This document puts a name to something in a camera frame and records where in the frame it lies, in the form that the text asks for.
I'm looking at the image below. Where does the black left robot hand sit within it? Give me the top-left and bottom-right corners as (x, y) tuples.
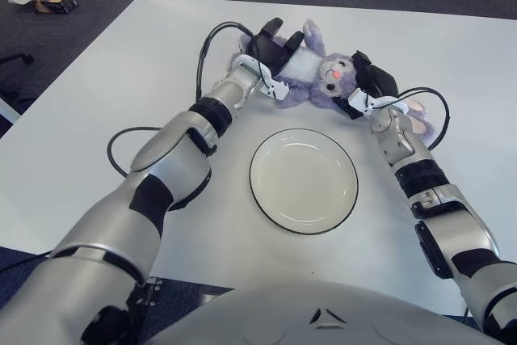
(246, 17), (305, 78)

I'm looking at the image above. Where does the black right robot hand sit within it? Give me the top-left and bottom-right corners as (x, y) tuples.
(338, 50), (401, 120)

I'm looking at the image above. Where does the purple plush bunny doll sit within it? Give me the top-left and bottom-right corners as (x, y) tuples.
(229, 18), (438, 147)

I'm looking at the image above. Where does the white plate with black rim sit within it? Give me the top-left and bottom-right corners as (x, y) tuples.
(248, 128), (359, 236)

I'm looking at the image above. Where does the dark cardboard box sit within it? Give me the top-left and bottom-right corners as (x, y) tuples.
(33, 0), (80, 15)

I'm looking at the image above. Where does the grey robot torso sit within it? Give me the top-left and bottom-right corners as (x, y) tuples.
(148, 279), (498, 345)

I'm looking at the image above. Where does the black office chair base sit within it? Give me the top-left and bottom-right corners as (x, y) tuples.
(0, 53), (36, 104)

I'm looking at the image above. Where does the white furniture edge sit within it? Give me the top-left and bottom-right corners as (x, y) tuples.
(0, 95), (22, 124)

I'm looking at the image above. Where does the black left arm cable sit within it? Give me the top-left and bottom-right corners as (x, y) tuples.
(106, 20), (254, 179)

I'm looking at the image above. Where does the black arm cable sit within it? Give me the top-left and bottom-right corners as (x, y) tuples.
(106, 20), (254, 179)
(394, 86), (451, 151)

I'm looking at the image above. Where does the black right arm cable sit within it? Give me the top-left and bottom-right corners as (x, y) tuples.
(394, 86), (451, 151)

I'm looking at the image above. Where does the metal table support bracket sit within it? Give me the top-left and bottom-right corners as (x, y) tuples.
(136, 276), (163, 310)

